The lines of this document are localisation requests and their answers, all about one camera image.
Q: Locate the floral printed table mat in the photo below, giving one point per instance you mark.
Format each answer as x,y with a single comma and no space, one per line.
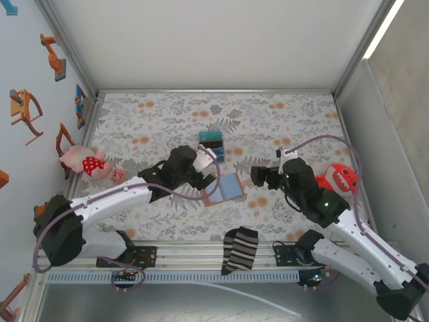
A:
161,110

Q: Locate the black beige striped sock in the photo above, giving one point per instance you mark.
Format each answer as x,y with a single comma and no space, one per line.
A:
239,250

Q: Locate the black plastic card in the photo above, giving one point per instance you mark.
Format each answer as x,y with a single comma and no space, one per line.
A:
212,144

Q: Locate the orange block wall sticker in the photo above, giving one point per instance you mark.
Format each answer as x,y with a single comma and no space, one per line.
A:
3,179

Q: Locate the orange grey claw sticker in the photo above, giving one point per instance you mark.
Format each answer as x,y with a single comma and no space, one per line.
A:
21,110

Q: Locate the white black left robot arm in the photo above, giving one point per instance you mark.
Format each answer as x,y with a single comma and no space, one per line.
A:
107,201

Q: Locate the round black circuit board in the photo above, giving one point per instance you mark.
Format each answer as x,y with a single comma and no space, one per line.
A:
313,278

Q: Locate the teal plastic card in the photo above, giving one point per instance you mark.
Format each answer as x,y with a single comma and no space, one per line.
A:
210,135

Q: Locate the blue wall sticker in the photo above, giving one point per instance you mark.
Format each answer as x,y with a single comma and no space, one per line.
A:
10,8

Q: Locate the pink plush toy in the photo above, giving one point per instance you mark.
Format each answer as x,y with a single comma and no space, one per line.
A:
87,162

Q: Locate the red monster plush toy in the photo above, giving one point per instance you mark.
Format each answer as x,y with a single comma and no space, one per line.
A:
340,177

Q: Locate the aluminium frame bar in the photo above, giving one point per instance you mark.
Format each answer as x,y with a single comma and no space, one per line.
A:
85,144
348,147
214,91

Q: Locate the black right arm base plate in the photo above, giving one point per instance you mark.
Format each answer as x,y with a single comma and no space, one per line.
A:
285,256

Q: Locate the blue cards in box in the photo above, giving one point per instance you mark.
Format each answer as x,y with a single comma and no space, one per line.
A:
220,155

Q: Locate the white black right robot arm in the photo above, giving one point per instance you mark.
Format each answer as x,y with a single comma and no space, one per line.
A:
352,265

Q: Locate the blue orange machine sticker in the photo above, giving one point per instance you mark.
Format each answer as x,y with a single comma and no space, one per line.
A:
80,104

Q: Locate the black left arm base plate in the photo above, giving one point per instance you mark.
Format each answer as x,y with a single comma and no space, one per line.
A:
149,256

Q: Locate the wide aluminium extrusion rail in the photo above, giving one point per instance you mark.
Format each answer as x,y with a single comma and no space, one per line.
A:
187,255

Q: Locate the tan leather card holder wallet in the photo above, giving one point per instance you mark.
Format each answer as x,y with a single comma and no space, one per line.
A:
231,188

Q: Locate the white light strip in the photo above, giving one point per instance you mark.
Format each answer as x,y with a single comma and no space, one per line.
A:
382,30

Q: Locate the small circuit board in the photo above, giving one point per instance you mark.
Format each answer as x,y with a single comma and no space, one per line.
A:
124,277

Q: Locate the aluminium frame post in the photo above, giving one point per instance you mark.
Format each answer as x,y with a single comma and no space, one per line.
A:
67,43
365,43

